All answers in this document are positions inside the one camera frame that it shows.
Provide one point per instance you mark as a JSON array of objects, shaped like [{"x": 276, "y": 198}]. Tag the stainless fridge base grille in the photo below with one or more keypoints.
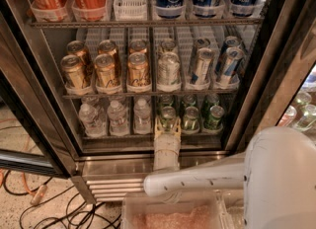
[{"x": 111, "y": 179}]

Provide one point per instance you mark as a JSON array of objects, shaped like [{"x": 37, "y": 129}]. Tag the upper wire shelf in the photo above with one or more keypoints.
[{"x": 147, "y": 24}]

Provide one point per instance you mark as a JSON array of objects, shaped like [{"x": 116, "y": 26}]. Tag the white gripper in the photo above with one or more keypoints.
[{"x": 167, "y": 141}]

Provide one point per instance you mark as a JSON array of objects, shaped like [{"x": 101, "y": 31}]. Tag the gold can back middle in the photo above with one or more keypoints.
[{"x": 110, "y": 47}]

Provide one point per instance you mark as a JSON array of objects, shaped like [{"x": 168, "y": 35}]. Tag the gold can front right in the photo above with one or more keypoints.
[{"x": 138, "y": 70}]

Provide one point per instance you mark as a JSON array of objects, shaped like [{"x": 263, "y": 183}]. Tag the gold can front left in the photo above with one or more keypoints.
[{"x": 74, "y": 71}]

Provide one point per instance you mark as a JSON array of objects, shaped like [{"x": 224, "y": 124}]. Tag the water bottle front left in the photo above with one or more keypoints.
[{"x": 94, "y": 126}]

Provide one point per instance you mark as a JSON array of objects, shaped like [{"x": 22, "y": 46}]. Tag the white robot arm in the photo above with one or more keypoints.
[{"x": 277, "y": 174}]

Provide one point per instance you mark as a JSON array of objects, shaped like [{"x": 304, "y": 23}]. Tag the water bottle front right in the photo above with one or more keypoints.
[{"x": 142, "y": 117}]

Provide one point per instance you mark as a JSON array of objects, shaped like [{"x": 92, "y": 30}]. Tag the wire shelf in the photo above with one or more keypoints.
[
  {"x": 153, "y": 93},
  {"x": 147, "y": 24}
]

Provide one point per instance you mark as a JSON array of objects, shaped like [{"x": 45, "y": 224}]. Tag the silver blue can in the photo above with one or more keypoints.
[
  {"x": 227, "y": 65},
  {"x": 230, "y": 41},
  {"x": 198, "y": 44},
  {"x": 201, "y": 66}
]

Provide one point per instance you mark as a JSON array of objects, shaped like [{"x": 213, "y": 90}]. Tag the clear bin pink contents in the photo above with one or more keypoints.
[{"x": 193, "y": 210}]

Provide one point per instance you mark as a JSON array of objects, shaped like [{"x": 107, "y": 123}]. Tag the green can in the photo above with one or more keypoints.
[
  {"x": 190, "y": 122},
  {"x": 166, "y": 101},
  {"x": 213, "y": 118},
  {"x": 209, "y": 101},
  {"x": 188, "y": 101},
  {"x": 168, "y": 118}
]

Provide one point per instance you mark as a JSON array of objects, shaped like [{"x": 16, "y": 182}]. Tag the gold can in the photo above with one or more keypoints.
[
  {"x": 81, "y": 50},
  {"x": 137, "y": 45},
  {"x": 106, "y": 71},
  {"x": 110, "y": 47},
  {"x": 138, "y": 70},
  {"x": 74, "y": 71}
]

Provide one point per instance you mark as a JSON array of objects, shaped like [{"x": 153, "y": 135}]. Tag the water bottle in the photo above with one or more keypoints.
[
  {"x": 94, "y": 126},
  {"x": 117, "y": 114},
  {"x": 142, "y": 117}
]

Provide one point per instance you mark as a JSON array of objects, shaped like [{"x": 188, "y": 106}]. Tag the middle wire shelf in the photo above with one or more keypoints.
[{"x": 153, "y": 93}]

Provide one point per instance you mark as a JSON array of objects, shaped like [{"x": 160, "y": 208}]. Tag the gold can front middle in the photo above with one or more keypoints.
[{"x": 106, "y": 71}]

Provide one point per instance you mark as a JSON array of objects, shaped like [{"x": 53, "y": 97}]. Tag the silver blue can back right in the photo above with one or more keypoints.
[{"x": 230, "y": 41}]

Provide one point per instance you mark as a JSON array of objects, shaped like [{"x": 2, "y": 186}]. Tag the gold can back left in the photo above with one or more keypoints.
[{"x": 81, "y": 50}]

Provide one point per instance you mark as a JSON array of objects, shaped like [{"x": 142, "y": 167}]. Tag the gold can back right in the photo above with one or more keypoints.
[{"x": 137, "y": 45}]

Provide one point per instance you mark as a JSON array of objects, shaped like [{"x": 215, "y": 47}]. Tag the water bottle front middle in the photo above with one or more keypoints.
[{"x": 117, "y": 114}]

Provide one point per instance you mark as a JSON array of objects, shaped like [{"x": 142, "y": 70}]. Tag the silver blue can back middle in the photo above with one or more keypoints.
[{"x": 198, "y": 44}]

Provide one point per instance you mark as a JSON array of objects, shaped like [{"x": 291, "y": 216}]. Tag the open fridge door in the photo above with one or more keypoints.
[{"x": 26, "y": 86}]

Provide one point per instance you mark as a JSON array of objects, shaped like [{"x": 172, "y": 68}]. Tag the clear bin bubble wrap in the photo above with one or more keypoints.
[{"x": 233, "y": 202}]

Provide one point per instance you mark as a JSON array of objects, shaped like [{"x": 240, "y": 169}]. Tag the silver blue can front right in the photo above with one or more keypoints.
[{"x": 227, "y": 65}]

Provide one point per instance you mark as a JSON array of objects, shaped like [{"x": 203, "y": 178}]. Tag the right fridge glass door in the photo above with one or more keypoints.
[{"x": 279, "y": 62}]

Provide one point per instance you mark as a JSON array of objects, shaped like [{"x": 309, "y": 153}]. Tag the silver blue can front middle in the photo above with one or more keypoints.
[{"x": 201, "y": 66}]

